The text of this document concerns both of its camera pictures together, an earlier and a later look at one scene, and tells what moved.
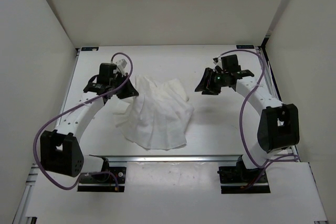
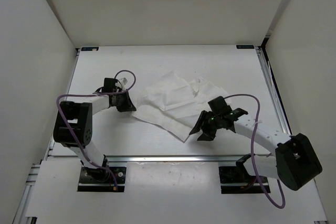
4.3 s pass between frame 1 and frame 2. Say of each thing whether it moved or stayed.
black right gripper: moved
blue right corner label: stayed
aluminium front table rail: stayed
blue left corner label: stayed
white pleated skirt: moved
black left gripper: moved
